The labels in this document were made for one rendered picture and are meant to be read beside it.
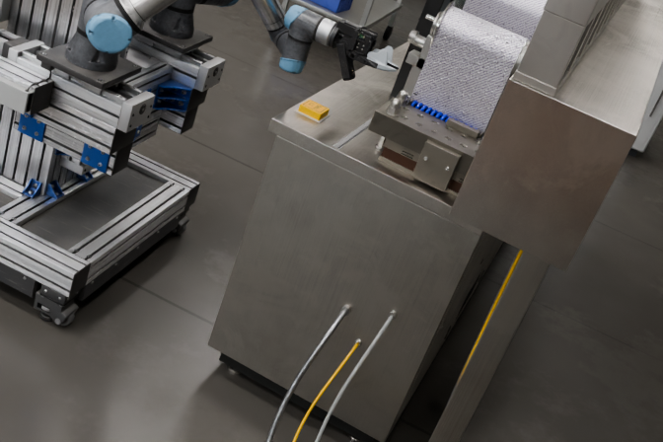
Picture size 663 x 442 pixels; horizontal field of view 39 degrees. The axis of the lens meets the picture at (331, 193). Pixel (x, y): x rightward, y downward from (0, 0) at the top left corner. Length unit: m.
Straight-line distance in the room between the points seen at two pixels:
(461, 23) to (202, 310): 1.37
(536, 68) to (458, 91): 0.93
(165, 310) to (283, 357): 0.56
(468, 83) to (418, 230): 0.44
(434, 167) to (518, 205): 0.72
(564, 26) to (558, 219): 0.36
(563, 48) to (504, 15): 1.12
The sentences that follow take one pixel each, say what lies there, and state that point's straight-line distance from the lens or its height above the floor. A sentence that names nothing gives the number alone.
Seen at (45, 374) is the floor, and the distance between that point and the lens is 2.90.
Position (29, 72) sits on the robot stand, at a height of 0.74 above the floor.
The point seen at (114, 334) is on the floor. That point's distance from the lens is 3.09.
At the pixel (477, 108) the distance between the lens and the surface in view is 2.66.
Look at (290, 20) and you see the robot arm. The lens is 2.75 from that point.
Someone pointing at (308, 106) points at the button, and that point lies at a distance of 2.69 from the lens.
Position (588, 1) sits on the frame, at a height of 1.62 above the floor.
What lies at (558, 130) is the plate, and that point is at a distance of 1.75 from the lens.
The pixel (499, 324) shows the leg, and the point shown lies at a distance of 1.99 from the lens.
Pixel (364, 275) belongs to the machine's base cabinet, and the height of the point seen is 0.59.
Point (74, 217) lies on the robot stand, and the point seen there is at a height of 0.21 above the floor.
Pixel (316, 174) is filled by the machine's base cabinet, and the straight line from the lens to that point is 2.58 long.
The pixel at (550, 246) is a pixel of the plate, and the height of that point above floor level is 1.17.
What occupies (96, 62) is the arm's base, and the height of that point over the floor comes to 0.84.
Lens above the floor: 1.90
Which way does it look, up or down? 26 degrees down
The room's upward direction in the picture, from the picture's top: 20 degrees clockwise
